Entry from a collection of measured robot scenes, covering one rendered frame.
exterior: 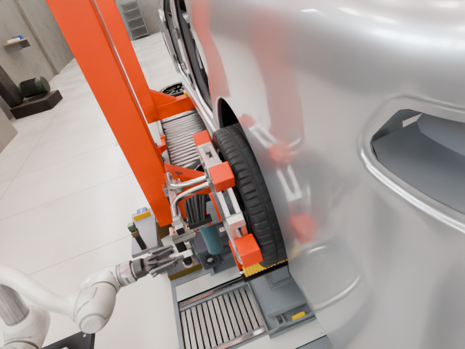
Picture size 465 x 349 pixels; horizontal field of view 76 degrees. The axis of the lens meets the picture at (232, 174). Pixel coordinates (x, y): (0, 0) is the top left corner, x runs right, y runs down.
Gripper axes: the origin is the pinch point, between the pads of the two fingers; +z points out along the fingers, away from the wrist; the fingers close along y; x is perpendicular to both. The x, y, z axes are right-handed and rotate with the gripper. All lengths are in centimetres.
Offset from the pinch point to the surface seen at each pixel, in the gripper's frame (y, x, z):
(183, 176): -62, -3, 8
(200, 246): -44, -42, 3
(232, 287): -34, -76, 13
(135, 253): -54, -38, -35
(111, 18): -253, 81, -9
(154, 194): -60, -6, -11
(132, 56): -253, 43, -4
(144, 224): -79, -38, -29
